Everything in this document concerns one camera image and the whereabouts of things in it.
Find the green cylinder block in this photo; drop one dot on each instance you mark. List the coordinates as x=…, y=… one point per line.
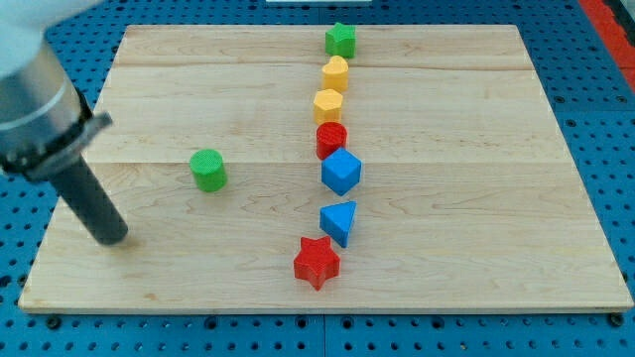
x=208, y=171

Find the green star block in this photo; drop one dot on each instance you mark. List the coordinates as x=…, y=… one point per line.
x=340, y=40

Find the red star block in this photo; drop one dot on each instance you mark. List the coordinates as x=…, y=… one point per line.
x=316, y=262

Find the yellow heart block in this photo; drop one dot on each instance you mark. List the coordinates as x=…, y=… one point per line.
x=334, y=74

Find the yellow hexagon block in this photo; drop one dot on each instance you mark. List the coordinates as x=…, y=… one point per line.
x=327, y=106

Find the blue cube block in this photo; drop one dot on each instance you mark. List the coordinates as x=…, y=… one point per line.
x=341, y=171

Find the red cylinder block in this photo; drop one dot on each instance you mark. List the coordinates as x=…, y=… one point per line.
x=330, y=137

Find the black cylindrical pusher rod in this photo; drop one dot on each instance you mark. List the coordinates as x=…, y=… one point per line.
x=85, y=196

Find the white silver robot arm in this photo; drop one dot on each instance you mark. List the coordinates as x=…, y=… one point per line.
x=45, y=121

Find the blue triangle block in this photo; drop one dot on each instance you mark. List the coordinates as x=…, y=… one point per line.
x=337, y=221

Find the light wooden board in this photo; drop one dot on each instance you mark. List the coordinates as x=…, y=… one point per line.
x=469, y=200

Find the red tape strip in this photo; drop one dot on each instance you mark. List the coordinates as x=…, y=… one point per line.
x=614, y=25

